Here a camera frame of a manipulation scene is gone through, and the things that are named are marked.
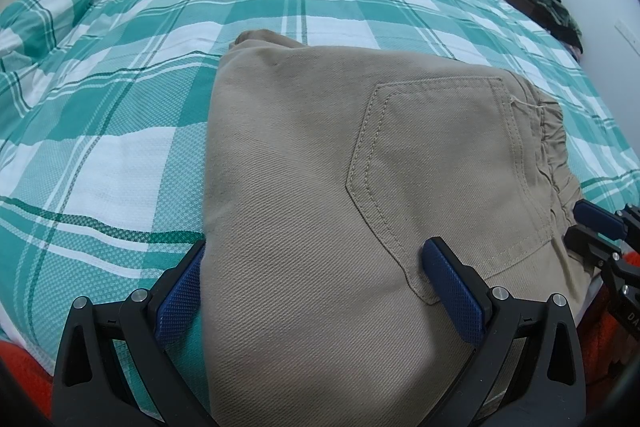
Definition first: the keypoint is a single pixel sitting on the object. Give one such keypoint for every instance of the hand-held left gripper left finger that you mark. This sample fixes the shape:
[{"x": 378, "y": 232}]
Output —
[{"x": 176, "y": 307}]

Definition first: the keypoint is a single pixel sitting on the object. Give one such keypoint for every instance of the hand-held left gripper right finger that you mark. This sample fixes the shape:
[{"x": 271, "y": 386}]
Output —
[{"x": 456, "y": 294}]

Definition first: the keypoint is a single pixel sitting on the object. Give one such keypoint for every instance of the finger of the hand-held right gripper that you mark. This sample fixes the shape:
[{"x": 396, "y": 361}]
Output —
[
  {"x": 597, "y": 217},
  {"x": 586, "y": 247}
]

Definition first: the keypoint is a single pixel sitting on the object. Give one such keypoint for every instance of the khaki pants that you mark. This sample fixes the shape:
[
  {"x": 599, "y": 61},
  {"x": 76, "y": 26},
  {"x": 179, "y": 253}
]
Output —
[{"x": 320, "y": 217}]

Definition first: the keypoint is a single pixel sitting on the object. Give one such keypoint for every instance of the dark green clothes pile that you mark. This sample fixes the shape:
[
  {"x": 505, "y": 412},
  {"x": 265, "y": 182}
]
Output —
[{"x": 555, "y": 9}]

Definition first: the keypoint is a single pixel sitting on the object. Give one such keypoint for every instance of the green plaid bed sheet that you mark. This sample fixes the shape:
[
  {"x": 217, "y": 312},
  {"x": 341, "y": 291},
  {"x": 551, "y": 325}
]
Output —
[{"x": 150, "y": 57}]

